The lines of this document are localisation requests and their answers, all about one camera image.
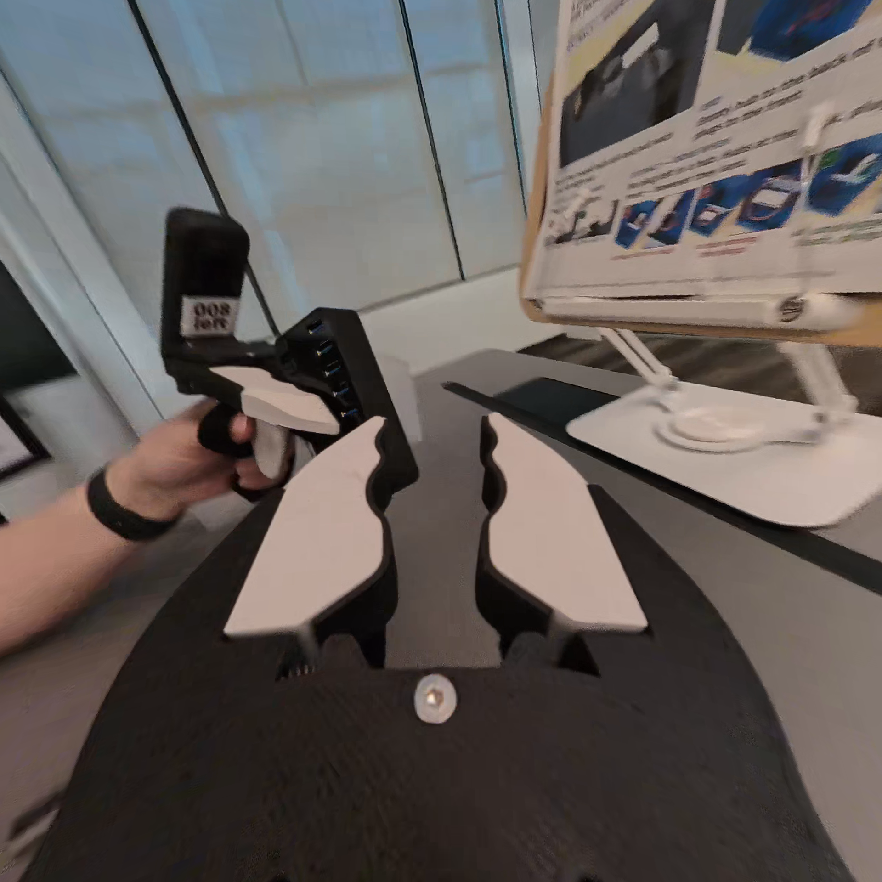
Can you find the large black display panel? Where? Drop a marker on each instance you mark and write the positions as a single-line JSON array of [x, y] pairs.
[[27, 331]]

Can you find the person's left hand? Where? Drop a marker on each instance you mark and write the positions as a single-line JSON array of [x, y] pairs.
[[165, 461]]

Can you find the printed instruction sheet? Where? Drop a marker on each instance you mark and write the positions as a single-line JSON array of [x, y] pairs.
[[723, 172]]

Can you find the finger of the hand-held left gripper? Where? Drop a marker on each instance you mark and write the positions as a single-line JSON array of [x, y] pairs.
[[289, 403]]

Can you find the black wristband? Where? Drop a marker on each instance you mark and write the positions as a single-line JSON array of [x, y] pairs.
[[124, 510]]

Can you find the white metal base plate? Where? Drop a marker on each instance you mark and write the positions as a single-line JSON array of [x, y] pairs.
[[723, 468]]

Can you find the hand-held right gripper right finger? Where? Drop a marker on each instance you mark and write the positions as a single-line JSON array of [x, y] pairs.
[[558, 544]]

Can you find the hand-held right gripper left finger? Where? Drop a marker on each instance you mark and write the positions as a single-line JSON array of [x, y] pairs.
[[317, 544]]

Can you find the black usb hub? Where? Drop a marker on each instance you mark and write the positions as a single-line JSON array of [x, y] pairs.
[[344, 365]]

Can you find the person's left forearm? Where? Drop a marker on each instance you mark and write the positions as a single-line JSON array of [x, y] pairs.
[[41, 572]]

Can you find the large frosted glass window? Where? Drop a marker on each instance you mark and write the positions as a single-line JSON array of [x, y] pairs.
[[310, 138]]

